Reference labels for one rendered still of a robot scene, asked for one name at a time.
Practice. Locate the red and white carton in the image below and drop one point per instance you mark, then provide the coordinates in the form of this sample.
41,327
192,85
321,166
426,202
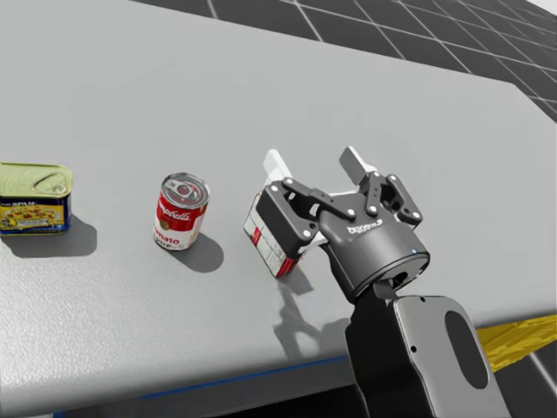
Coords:
266,244

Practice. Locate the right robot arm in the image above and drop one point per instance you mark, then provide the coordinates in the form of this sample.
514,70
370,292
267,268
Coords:
413,361

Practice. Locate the green and blue rectangular can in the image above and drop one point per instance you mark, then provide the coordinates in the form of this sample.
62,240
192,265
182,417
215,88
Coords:
35,196

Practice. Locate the yellow box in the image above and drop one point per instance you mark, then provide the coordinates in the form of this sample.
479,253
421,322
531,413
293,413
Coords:
513,344

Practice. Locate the red and white can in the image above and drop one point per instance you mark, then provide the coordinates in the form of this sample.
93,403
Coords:
180,213

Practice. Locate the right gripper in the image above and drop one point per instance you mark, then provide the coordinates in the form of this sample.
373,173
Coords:
374,248

